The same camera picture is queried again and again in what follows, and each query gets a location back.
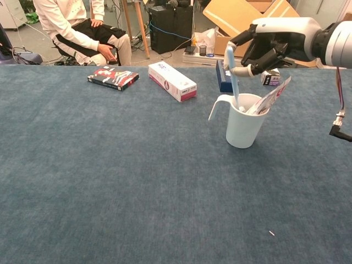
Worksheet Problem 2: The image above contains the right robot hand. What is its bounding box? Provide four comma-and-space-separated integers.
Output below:
223, 16, 324, 79

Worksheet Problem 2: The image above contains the white red toothpaste tube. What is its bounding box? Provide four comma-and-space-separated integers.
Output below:
247, 75, 292, 115

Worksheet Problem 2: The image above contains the light blue toothbrush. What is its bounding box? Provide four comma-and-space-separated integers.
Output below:
224, 46, 247, 112

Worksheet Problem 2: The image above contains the white and pink box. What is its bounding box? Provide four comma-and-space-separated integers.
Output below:
148, 61, 198, 103

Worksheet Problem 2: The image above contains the small black white box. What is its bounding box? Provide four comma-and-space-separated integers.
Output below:
260, 68, 282, 86

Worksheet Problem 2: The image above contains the large open cardboard box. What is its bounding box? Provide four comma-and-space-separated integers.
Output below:
202, 0, 301, 58

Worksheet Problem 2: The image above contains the dark blue long box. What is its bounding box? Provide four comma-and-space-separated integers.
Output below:
216, 58, 239, 93

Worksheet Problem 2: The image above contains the white plastic bag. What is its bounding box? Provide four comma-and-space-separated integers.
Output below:
194, 27, 217, 54

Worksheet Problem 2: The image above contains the black computer tower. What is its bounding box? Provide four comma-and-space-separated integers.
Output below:
148, 5, 194, 55

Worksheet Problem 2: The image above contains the wooden easel leg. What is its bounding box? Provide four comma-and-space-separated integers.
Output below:
122, 0, 151, 59

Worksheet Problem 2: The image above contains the red black flat box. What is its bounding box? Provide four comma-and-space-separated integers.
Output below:
87, 67, 140, 92

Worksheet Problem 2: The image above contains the blue felt table cover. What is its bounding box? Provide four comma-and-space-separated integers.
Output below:
0, 64, 352, 264

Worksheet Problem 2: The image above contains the black stool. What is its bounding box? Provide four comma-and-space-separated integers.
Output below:
52, 41, 83, 66

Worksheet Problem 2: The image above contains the person in white top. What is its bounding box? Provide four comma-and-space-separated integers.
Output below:
32, 0, 132, 67

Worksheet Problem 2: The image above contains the green bag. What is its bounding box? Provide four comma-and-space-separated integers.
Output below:
25, 10, 42, 24

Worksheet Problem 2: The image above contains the dark blue machine base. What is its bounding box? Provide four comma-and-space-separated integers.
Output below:
0, 23, 43, 65

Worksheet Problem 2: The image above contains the white cabinet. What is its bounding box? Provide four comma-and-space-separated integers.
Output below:
0, 0, 28, 29

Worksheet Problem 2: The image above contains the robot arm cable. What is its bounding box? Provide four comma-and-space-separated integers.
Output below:
329, 65, 352, 142

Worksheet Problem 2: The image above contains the aluminium rail platform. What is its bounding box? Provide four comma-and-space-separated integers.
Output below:
182, 51, 244, 68

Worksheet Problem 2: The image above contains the white cup with handle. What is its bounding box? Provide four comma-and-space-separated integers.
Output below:
207, 92, 270, 149

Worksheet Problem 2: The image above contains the blue cable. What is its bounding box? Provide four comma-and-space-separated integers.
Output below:
150, 21, 193, 42

